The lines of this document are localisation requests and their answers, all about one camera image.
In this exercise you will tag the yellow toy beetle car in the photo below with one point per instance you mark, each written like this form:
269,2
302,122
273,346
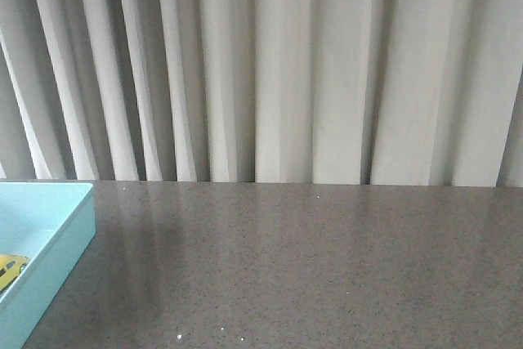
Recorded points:
11,267

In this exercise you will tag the light blue storage box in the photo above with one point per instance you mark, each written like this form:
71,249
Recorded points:
50,223

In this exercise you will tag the grey pleated curtain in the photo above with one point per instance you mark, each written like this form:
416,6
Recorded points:
381,92

